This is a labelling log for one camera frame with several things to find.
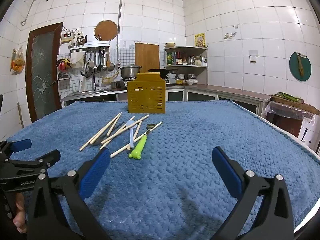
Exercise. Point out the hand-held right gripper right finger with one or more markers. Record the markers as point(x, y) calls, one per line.
point(226, 172)

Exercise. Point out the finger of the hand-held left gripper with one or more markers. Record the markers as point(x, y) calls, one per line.
point(21, 145)
point(47, 158)

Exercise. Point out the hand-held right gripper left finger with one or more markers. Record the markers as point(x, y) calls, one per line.
point(96, 172)

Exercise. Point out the pile of wooden chopsticks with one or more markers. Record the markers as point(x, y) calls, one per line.
point(100, 132)

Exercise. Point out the yellow perforated utensil holder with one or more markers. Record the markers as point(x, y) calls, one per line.
point(146, 97)

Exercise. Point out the row of hanging kitchen utensils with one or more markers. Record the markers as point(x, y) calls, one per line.
point(100, 63)

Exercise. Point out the person's left hand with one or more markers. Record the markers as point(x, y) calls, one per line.
point(20, 212)

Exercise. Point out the wooden stick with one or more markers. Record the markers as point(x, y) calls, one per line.
point(20, 116)

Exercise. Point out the blue knitted blanket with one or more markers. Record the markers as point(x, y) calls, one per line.
point(175, 160)

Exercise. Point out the steel sink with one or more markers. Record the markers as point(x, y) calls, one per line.
point(92, 92)

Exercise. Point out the brown door with frosted glass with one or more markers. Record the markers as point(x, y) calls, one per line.
point(42, 67)

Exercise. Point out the kitchen counter with cabinets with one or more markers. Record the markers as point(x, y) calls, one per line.
point(225, 90)

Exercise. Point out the orange plastic bags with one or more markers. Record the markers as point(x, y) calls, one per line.
point(18, 61)

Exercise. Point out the wooden table with plastic cover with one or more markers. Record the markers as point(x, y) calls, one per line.
point(287, 110)

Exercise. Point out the steel cup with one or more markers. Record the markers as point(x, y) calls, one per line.
point(114, 84)

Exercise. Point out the metal faucet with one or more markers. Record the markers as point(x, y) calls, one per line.
point(95, 80)

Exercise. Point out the green vegetables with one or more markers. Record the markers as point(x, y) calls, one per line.
point(290, 96)

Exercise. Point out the hanging beige cloth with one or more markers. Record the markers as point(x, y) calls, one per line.
point(76, 60)

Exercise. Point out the steel cooking pot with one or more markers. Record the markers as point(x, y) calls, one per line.
point(130, 72)

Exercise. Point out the steel gas stove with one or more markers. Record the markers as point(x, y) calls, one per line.
point(171, 81)

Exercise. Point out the black wok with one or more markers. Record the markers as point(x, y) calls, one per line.
point(162, 71)

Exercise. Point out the metal utensil rack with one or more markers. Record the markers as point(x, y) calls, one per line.
point(90, 45)

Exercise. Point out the round green cutting board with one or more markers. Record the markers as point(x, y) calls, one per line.
point(294, 67)

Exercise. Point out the green bottle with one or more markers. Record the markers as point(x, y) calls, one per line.
point(169, 58)

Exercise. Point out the rectangular wooden cutting board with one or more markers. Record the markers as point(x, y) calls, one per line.
point(147, 55)

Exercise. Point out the metal corner shelf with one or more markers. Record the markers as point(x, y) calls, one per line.
point(186, 48)

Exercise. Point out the beige bowl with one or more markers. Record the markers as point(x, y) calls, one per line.
point(170, 44)

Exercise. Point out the round wooden board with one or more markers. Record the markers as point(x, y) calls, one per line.
point(106, 30)

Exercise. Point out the white wall socket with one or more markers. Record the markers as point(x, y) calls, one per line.
point(253, 56)

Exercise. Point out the yellow wall poster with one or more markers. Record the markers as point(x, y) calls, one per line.
point(200, 40)

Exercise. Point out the wall hooks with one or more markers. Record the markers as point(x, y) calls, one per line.
point(229, 35)

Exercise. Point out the grey wall pipe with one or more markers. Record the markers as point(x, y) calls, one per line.
point(120, 17)

